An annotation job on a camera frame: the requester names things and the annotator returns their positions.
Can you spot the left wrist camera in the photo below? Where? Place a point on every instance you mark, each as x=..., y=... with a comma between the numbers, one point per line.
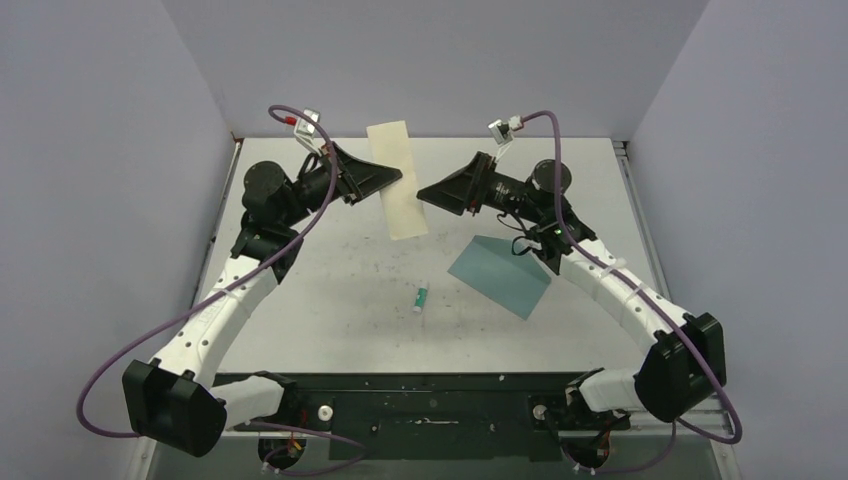
x=304, y=131

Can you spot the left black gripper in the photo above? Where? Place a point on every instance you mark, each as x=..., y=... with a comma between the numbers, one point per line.
x=358, y=178

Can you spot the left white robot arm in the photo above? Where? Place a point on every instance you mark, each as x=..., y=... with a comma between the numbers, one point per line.
x=172, y=398

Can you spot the teal envelope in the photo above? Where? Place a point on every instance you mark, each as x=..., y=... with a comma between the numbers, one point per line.
x=516, y=283

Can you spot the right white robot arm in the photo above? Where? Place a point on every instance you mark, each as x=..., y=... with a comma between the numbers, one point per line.
x=683, y=355

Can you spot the green white glue stick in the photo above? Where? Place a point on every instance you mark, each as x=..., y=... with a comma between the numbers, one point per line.
x=421, y=297

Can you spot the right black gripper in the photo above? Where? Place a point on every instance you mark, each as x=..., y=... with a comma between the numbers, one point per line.
x=464, y=192

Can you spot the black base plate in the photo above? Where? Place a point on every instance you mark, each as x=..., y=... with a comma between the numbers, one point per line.
x=441, y=416

